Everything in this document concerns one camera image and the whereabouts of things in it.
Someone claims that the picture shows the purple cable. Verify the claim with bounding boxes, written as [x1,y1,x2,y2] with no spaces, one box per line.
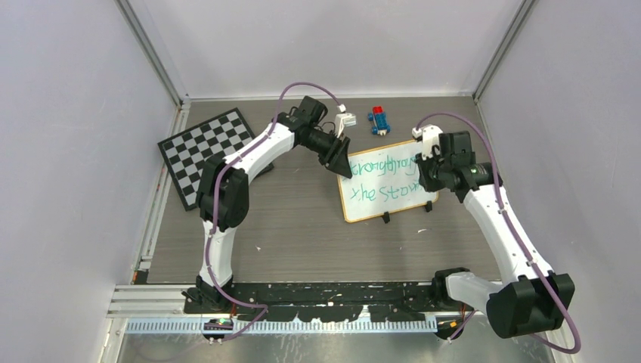
[414,111,583,355]
[203,82,346,343]

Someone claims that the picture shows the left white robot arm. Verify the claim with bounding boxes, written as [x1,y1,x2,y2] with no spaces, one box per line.
[196,96,352,313]

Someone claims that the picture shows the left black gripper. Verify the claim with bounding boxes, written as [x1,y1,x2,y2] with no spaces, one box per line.
[300,127,353,178]

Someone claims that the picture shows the aluminium frame rail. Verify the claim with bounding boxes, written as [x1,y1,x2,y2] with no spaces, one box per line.
[108,284,459,338]

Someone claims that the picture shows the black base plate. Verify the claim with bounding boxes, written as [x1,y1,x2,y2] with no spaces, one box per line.
[182,281,482,324]

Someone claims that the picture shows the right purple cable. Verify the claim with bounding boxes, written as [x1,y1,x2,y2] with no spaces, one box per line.
[414,111,583,355]

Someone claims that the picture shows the blue red toy car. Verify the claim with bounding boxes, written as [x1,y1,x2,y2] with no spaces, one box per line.
[367,106,391,136]

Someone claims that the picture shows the black white checkerboard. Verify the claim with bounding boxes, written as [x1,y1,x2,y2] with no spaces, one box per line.
[157,107,255,211]

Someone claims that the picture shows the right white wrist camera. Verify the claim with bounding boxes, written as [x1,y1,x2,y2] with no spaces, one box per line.
[412,124,443,160]

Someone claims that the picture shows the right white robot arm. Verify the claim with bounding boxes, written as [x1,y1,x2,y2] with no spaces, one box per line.
[412,125,575,338]

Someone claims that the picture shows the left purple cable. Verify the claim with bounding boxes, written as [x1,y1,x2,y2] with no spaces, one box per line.
[203,82,346,343]

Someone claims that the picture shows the yellow framed whiteboard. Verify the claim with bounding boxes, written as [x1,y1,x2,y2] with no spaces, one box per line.
[337,141,438,223]

